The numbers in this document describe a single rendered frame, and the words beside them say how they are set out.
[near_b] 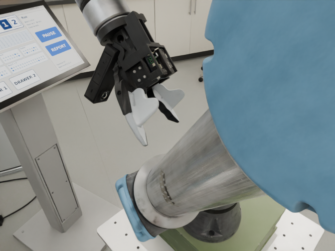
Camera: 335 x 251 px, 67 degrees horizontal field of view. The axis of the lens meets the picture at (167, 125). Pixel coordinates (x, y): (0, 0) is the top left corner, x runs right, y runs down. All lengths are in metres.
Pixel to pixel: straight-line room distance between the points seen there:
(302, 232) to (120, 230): 0.49
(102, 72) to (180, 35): 3.06
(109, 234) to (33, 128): 0.62
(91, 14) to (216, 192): 0.34
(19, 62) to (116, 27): 0.66
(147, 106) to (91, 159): 1.73
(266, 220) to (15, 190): 1.73
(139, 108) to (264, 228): 0.43
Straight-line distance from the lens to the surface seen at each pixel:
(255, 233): 0.66
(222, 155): 0.17
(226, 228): 0.60
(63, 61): 1.12
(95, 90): 0.48
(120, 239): 0.75
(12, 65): 1.04
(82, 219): 1.70
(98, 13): 0.45
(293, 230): 0.83
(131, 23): 0.44
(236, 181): 0.18
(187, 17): 3.49
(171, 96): 0.49
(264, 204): 0.72
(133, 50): 0.44
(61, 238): 1.67
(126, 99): 0.40
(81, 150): 2.21
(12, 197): 2.05
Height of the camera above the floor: 1.40
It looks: 37 degrees down
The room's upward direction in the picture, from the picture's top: straight up
